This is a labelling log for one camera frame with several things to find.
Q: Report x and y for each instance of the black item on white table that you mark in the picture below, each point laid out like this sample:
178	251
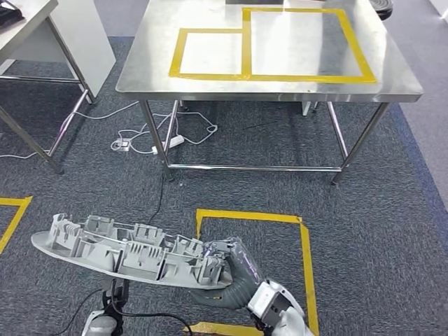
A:
8	14

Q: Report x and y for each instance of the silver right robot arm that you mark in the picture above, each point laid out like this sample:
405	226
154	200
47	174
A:
231	297

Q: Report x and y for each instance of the black round stool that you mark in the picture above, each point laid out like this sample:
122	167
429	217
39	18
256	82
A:
383	7

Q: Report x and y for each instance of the grey plastic wheel cover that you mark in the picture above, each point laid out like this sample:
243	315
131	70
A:
122	259

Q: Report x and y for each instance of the white power strip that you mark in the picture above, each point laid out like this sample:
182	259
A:
175	141
121	145

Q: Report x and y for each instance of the stainless steel workbench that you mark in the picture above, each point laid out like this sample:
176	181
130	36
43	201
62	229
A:
147	60

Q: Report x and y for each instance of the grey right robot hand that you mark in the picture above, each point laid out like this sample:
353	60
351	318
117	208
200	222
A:
245	264

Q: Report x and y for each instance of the yellow floor tape frame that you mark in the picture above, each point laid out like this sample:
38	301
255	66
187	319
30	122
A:
245	215
13	201

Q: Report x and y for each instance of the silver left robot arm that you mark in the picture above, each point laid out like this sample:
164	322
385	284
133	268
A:
99	324

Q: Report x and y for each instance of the small yellow tape rectangle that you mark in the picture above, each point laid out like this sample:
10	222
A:
175	55

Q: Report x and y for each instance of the large yellow tape rectangle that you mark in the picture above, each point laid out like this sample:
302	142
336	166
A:
308	79

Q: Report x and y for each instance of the white table with steel legs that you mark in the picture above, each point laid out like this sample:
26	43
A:
80	46

